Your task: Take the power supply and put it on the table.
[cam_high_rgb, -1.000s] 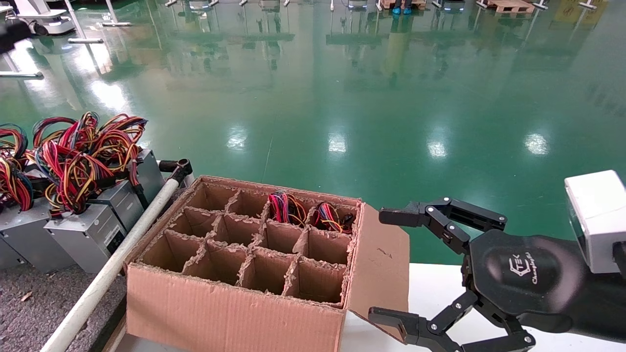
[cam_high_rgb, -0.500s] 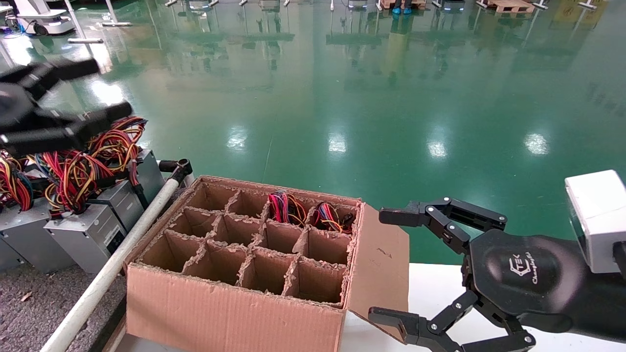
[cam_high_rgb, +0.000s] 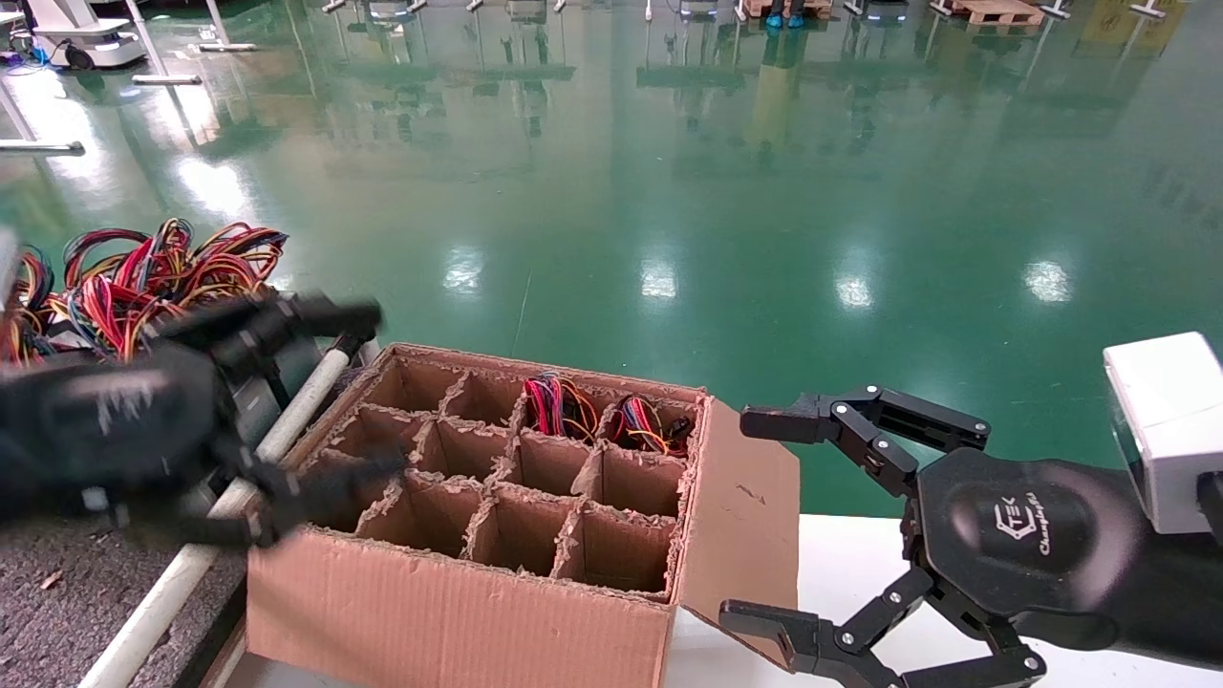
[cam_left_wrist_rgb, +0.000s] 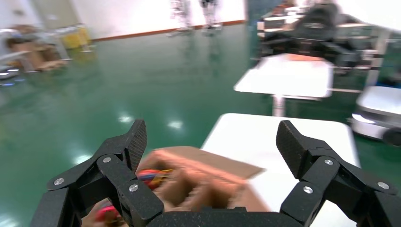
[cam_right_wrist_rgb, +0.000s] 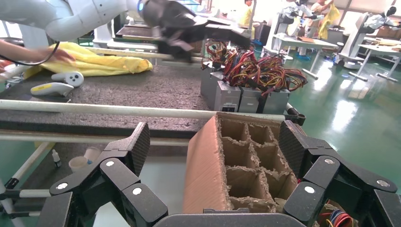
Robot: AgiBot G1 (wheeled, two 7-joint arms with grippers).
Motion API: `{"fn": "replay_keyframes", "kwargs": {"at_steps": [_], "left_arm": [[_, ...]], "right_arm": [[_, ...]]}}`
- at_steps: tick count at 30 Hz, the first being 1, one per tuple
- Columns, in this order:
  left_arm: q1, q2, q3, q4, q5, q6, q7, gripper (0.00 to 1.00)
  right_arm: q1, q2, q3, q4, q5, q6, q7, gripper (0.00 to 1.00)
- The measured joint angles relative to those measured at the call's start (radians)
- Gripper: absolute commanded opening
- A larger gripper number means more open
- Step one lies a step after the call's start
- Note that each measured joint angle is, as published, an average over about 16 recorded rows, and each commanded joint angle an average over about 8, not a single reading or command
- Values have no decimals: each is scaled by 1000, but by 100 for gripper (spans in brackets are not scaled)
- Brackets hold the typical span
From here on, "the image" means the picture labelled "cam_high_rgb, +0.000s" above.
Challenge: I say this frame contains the black pipe connector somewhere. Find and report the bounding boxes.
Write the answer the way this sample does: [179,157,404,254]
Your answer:
[325,330,376,370]

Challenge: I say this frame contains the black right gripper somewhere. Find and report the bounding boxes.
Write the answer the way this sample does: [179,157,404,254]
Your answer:
[719,386,1149,688]

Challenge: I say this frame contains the long white pipe rail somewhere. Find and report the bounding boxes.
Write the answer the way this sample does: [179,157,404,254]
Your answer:
[76,346,362,688]

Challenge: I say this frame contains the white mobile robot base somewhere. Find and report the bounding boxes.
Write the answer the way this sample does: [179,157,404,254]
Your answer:
[24,0,146,70]

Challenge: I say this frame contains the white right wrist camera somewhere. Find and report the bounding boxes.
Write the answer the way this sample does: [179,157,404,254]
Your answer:
[1102,333,1223,536]

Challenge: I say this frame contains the white table leg frame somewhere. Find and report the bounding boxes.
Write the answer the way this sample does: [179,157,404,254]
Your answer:
[124,0,204,87]
[0,81,85,156]
[204,0,259,53]

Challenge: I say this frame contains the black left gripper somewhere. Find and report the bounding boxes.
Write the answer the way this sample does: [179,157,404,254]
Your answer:
[0,291,409,552]

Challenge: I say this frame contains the brown cardboard box with dividers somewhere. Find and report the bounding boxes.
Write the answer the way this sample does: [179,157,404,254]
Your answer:
[244,342,802,688]

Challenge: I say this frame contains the wooden pallet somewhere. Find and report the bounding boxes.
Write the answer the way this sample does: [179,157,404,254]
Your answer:
[743,0,832,20]
[941,0,1044,26]

